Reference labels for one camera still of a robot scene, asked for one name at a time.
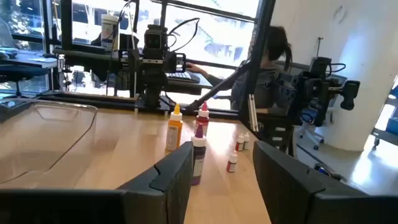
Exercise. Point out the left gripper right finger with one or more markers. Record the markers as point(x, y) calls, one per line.
point(295, 199)

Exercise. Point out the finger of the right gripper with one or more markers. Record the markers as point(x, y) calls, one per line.
point(150, 76)
point(160, 76)

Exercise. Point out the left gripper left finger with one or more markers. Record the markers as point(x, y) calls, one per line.
point(140, 202)

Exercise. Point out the yellow food coloring bottle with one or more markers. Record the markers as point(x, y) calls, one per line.
point(174, 130)

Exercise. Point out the pink food coloring bottle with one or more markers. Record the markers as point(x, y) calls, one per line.
point(203, 117)

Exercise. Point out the small food coloring dropper bottle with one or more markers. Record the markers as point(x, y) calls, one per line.
point(239, 142)
point(246, 140)
point(232, 161)

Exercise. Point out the purple food coloring bottle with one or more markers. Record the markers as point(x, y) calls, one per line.
point(199, 155)

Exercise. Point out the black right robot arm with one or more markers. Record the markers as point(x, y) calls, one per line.
point(153, 98)

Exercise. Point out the black keyboard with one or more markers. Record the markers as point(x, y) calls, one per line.
point(178, 75)

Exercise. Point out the dark grey side desk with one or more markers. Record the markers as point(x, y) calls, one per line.
point(186, 87)

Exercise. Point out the white cylindrical container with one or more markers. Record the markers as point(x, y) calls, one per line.
point(109, 31)

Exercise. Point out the office chair with wheels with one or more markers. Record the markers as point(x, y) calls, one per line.
point(311, 137)

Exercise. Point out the grey office desk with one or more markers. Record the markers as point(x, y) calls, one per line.
point(28, 59)

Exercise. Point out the clear plastic bin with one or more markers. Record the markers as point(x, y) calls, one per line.
point(46, 140)

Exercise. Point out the blue cart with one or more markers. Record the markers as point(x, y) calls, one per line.
point(385, 124)

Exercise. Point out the person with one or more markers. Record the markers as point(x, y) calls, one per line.
point(276, 43)

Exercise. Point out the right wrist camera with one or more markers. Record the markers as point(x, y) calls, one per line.
point(154, 40)

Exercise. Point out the silver metal bracket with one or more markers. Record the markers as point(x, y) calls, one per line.
point(252, 112)

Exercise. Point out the black aluminium table frame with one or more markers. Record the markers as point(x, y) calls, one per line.
point(258, 62)

